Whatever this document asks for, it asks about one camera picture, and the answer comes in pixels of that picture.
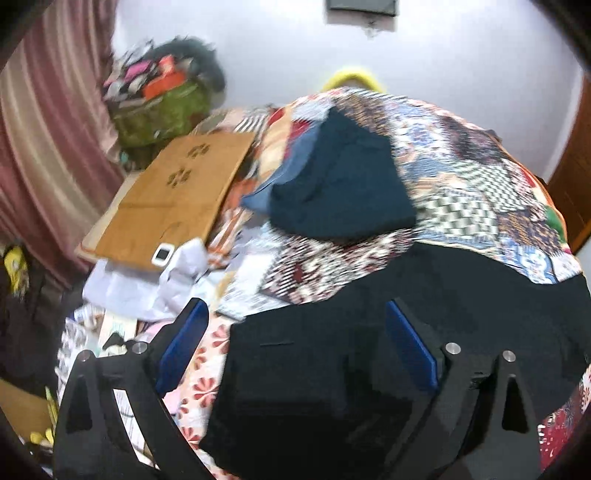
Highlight yellow cartoon toy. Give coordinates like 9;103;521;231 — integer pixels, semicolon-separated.
4;246;27;298

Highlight dark teal folded garment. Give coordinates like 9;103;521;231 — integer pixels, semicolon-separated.
268;108;419;241

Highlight wooden door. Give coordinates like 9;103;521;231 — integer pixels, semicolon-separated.
546;74;591;254

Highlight floral red white sheet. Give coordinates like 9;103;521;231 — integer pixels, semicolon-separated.
161;318;241;462

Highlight blue folded garment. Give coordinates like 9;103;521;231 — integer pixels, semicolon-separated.
241;124;324;217

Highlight green basket of clutter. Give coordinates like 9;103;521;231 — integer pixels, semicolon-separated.
102;38;227;151

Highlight pink striped curtain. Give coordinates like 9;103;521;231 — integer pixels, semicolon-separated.
0;0;125;289

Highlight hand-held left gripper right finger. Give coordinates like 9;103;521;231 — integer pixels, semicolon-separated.
382;299;542;480

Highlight yellow round object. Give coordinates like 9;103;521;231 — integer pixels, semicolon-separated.
320;67;386;93

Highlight wooden lap desk board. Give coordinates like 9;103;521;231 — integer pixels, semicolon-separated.
76;131;257;273

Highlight black pants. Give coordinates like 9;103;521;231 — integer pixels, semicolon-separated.
198;240;591;480

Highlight small white device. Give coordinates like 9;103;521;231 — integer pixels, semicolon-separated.
151;244;176;267

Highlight patchwork printed blanket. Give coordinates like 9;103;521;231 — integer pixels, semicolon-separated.
203;85;583;305

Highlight dark wall frame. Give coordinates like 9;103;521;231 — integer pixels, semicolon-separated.
325;0;399;19

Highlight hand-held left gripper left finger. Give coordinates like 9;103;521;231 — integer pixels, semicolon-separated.
53;298;214;480

